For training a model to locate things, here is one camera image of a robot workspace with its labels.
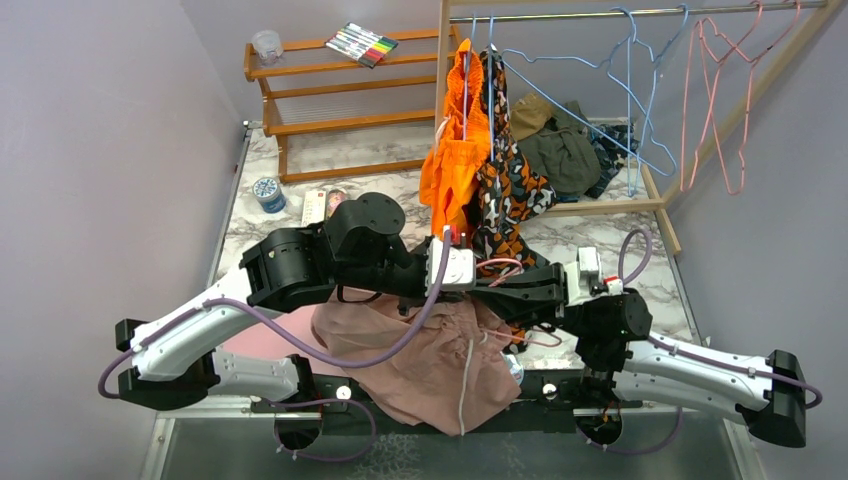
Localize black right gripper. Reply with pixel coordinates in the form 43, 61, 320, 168
472, 261, 595, 339

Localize pink wire hanger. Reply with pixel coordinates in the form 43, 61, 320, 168
678, 0, 803, 195
477, 259, 563, 353

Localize pink shorts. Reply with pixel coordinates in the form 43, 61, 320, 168
311, 295, 521, 436

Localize camouflage orange black shorts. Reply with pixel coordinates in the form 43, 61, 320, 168
470, 44, 558, 356

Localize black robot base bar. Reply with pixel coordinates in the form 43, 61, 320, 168
250, 369, 642, 436

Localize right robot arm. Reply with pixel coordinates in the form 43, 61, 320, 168
470, 261, 809, 448

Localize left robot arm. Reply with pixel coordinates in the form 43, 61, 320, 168
105, 192, 494, 411

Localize blue hanger holding shorts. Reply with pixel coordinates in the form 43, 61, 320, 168
461, 11, 494, 163

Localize clear plastic toy package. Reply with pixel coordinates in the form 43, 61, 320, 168
503, 354, 525, 385

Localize pink floral bottle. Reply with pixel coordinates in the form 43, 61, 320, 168
325, 189, 349, 219

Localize white rectangular box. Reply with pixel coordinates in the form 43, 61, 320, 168
301, 190, 327, 227

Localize olive green garment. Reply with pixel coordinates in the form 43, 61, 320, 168
518, 101, 601, 198

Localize pink clipboard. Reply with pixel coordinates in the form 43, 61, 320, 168
222, 306, 327, 360

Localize tan folded garment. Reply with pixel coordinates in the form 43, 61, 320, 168
510, 93, 555, 141

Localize wooden shelf rack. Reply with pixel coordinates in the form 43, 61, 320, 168
243, 27, 458, 182

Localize marker pen set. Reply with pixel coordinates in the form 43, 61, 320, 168
324, 22, 399, 69

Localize clear plastic cup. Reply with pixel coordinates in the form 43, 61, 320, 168
251, 30, 284, 66

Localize metal hanging rod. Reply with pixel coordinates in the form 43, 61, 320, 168
449, 1, 830, 24

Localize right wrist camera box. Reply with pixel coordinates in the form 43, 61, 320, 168
563, 247, 624, 306

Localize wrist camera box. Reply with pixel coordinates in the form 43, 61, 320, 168
563, 247, 624, 306
424, 225, 476, 295

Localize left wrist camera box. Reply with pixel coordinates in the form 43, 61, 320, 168
424, 225, 476, 295

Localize blue wire hanger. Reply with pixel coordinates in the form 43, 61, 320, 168
503, 15, 689, 197

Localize wooden clothes rack frame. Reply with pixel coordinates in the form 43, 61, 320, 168
435, 1, 846, 256

